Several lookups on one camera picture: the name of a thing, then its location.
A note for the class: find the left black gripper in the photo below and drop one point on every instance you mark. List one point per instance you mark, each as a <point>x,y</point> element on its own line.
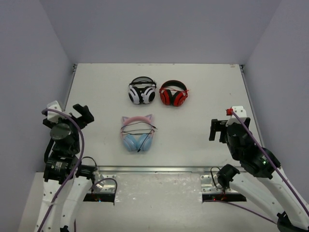
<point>73,118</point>

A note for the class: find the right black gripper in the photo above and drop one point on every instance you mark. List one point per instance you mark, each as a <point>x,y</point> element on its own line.
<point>217,126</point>

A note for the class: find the pink blue cat-ear headphones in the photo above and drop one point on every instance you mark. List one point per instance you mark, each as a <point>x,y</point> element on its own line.
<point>137,141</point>

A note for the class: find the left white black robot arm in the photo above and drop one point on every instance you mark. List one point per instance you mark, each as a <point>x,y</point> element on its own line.
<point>66,181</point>

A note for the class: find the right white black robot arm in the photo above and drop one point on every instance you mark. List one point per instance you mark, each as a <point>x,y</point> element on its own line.
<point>281,201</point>

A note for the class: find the red black headphones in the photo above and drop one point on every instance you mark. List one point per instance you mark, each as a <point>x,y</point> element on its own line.
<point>173,92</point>

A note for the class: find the white black headphones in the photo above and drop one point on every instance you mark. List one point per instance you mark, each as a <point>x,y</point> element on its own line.
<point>142,90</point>

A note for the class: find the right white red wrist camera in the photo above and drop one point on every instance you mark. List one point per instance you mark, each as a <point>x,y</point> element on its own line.
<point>237,115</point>

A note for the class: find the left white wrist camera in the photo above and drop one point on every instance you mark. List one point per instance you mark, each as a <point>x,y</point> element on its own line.
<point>52,112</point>

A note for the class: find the metal table edge rail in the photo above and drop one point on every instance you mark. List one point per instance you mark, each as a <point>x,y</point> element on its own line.
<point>155,169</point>

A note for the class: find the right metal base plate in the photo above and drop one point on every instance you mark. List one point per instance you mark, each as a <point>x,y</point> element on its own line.
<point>209,184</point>

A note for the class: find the metal base plate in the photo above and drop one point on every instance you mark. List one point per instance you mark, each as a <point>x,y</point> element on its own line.
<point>209,184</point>
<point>105,184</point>

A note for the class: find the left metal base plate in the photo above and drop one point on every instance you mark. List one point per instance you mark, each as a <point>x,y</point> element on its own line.
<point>105,184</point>

